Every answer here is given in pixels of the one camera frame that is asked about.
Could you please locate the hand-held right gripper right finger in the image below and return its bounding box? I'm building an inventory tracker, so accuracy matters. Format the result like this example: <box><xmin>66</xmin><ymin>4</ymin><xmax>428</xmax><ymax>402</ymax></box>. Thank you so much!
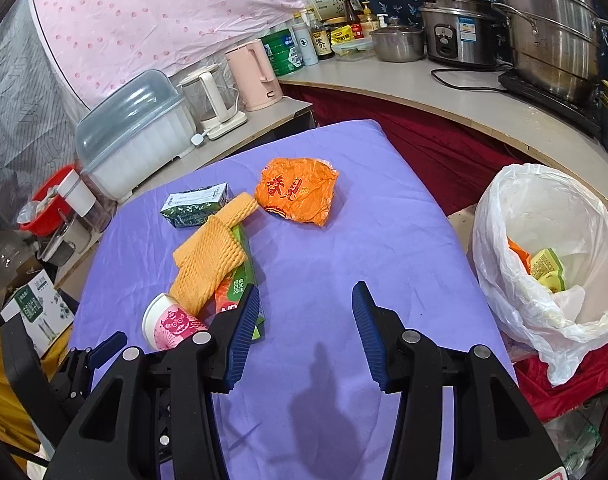
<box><xmin>351</xmin><ymin>281</ymin><xmax>570</xmax><ymax>480</ymax></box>

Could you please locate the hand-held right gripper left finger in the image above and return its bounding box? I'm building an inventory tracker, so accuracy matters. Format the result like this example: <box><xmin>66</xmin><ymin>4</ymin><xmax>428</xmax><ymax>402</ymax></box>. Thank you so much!
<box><xmin>44</xmin><ymin>284</ymin><xmax>261</xmax><ymax>480</ymax></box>

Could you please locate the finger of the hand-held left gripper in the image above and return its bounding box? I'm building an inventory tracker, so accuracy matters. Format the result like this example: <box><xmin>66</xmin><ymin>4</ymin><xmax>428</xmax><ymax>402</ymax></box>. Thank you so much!
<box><xmin>49</xmin><ymin>331</ymin><xmax>129</xmax><ymax>411</ymax></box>

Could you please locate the long green carton box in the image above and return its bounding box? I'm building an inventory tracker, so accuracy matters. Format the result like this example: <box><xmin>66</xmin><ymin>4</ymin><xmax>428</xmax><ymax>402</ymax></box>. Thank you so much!
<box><xmin>213</xmin><ymin>224</ymin><xmax>267</xmax><ymax>343</ymax></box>

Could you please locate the pink paper cup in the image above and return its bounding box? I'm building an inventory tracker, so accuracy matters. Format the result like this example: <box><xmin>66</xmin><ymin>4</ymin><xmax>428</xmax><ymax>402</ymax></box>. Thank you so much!
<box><xmin>142</xmin><ymin>292</ymin><xmax>209</xmax><ymax>352</ymax></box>

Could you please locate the orange foam fruit net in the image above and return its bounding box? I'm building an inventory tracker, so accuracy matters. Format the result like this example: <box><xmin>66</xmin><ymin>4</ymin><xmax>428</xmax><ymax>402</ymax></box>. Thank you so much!
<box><xmin>170</xmin><ymin>191</ymin><xmax>260</xmax><ymax>317</ymax></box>

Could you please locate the bin with white plastic liner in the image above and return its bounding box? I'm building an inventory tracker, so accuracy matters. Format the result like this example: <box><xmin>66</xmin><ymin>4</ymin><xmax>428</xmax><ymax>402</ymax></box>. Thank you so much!
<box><xmin>471</xmin><ymin>162</ymin><xmax>608</xmax><ymax>386</ymax></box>

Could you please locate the dark green milk carton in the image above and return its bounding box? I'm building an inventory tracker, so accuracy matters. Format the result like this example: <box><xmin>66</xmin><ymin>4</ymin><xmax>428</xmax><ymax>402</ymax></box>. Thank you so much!
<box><xmin>160</xmin><ymin>183</ymin><xmax>235</xmax><ymax>230</ymax></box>

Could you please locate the orange snack wrapper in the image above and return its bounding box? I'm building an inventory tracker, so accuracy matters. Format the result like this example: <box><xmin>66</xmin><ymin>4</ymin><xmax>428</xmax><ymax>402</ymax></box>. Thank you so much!
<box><xmin>254</xmin><ymin>157</ymin><xmax>340</xmax><ymax>228</ymax></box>

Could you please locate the yellow green tissue packet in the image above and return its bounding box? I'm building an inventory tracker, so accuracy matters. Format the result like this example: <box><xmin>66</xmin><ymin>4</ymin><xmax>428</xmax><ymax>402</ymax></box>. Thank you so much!
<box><xmin>529</xmin><ymin>248</ymin><xmax>567</xmax><ymax>293</ymax></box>

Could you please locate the white paper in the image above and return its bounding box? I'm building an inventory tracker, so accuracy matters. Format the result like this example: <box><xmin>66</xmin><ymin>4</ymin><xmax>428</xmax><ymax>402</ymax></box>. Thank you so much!
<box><xmin>546</xmin><ymin>285</ymin><xmax>590</xmax><ymax>326</ymax></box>

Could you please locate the white green cardboard box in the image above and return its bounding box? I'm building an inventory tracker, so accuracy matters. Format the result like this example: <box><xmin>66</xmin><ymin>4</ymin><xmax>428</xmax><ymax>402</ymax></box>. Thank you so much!
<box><xmin>0</xmin><ymin>272</ymin><xmax>76</xmax><ymax>356</ymax></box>

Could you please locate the purple tablecloth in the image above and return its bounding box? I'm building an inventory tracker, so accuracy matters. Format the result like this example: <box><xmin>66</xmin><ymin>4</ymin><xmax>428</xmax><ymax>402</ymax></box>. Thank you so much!
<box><xmin>66</xmin><ymin>119</ymin><xmax>517</xmax><ymax>480</ymax></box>

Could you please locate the clear glass jar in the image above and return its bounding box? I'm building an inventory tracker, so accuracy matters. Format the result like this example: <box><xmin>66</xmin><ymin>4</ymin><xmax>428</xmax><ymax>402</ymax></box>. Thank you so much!
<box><xmin>0</xmin><ymin>237</ymin><xmax>25</xmax><ymax>281</ymax></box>

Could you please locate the red plastic basin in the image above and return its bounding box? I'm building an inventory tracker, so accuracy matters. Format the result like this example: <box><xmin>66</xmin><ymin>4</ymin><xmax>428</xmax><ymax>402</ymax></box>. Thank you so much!
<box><xmin>18</xmin><ymin>164</ymin><xmax>80</xmax><ymax>236</ymax></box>

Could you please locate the white lidded blender jar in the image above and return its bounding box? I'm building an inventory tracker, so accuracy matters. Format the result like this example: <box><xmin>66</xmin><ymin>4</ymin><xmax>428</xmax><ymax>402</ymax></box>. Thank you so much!
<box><xmin>56</xmin><ymin>169</ymin><xmax>115</xmax><ymax>233</ymax></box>

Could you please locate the dark red cloth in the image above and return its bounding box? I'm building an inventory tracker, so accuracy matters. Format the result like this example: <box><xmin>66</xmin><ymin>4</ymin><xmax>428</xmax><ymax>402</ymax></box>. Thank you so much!
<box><xmin>284</xmin><ymin>85</ymin><xmax>608</xmax><ymax>421</ymax></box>

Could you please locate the white dish box grey lid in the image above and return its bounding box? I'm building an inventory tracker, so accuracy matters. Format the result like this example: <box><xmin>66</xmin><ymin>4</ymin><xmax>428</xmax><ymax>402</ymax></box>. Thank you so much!
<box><xmin>74</xmin><ymin>70</ymin><xmax>195</xmax><ymax>203</ymax></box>

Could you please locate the low wooden shelf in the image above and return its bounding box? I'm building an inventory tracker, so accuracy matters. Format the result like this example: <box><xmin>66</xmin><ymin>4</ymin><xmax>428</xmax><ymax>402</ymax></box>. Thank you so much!
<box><xmin>116</xmin><ymin>97</ymin><xmax>315</xmax><ymax>206</ymax></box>

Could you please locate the clear plastic packaging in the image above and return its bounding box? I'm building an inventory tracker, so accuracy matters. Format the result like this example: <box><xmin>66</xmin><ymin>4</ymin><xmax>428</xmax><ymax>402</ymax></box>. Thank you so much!
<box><xmin>544</xmin><ymin>407</ymin><xmax>602</xmax><ymax>473</ymax></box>

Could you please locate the white glass electric kettle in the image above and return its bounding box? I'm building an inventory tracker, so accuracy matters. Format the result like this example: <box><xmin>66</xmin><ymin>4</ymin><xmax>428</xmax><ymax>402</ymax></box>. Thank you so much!
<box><xmin>176</xmin><ymin>62</ymin><xmax>248</xmax><ymax>141</ymax></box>

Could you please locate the curved wooden counter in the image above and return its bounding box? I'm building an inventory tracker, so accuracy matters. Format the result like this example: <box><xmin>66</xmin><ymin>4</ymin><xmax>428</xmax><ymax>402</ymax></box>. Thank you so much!
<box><xmin>279</xmin><ymin>55</ymin><xmax>608</xmax><ymax>241</ymax></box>

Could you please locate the pink electric kettle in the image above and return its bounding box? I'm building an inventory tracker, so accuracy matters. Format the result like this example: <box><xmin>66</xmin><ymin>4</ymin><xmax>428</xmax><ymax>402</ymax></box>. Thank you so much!
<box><xmin>225</xmin><ymin>39</ymin><xmax>284</xmax><ymax>112</ymax></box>

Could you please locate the grey patterned plastic sheet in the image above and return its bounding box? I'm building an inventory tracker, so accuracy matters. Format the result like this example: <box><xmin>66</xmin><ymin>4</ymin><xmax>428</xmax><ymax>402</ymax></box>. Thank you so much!
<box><xmin>0</xmin><ymin>0</ymin><xmax>92</xmax><ymax>201</ymax></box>

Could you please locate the green tin can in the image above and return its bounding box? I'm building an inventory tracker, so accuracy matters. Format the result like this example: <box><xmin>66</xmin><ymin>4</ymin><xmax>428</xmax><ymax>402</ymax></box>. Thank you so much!
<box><xmin>260</xmin><ymin>31</ymin><xmax>305</xmax><ymax>78</ymax></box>

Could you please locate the clear food container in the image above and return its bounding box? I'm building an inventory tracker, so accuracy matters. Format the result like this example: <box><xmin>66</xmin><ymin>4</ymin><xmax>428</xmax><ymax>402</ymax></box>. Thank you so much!
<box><xmin>331</xmin><ymin>37</ymin><xmax>376</xmax><ymax>59</ymax></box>

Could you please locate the black induction cooktop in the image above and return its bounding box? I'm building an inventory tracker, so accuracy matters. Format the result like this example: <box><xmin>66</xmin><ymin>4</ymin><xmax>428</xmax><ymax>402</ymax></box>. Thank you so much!
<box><xmin>498</xmin><ymin>69</ymin><xmax>605</xmax><ymax>138</ymax></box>

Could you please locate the small steel pot with lid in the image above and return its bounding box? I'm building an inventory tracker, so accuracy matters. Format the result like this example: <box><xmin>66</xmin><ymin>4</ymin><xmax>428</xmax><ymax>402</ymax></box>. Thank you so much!
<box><xmin>369</xmin><ymin>16</ymin><xmax>426</xmax><ymax>63</ymax></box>

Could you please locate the dark soy sauce bottle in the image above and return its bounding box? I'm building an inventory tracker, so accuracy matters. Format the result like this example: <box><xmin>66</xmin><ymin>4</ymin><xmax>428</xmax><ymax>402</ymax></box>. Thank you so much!
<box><xmin>310</xmin><ymin>19</ymin><xmax>334</xmax><ymax>60</ymax></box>

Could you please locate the white thermos bottle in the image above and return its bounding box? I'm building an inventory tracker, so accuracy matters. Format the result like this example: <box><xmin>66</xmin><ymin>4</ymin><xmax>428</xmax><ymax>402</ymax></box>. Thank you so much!
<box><xmin>291</xmin><ymin>22</ymin><xmax>320</xmax><ymax>67</ymax></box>

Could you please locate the yellow oil bottle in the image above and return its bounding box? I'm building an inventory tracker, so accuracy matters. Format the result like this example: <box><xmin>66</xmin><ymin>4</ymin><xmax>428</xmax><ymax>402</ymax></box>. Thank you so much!
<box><xmin>360</xmin><ymin>2</ymin><xmax>380</xmax><ymax>38</ymax></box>

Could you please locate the steel rice cooker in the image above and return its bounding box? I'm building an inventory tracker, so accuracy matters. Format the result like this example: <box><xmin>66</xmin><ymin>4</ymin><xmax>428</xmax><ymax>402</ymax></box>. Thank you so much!
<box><xmin>416</xmin><ymin>0</ymin><xmax>502</xmax><ymax>68</ymax></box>

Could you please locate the pink dotted cloth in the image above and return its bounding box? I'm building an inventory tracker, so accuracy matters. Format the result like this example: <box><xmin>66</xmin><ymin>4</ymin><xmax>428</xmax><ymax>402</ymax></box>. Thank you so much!
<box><xmin>26</xmin><ymin>0</ymin><xmax>347</xmax><ymax>106</ymax></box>

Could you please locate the large steel steamer pot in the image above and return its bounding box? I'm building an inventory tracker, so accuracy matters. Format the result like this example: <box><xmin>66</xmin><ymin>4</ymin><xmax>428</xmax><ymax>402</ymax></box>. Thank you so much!
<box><xmin>491</xmin><ymin>0</ymin><xmax>608</xmax><ymax>106</ymax></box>

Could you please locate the black power cable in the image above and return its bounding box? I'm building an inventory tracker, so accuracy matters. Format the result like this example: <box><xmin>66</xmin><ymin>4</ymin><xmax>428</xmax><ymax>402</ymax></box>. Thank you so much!
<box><xmin>430</xmin><ymin>64</ymin><xmax>510</xmax><ymax>93</ymax></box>

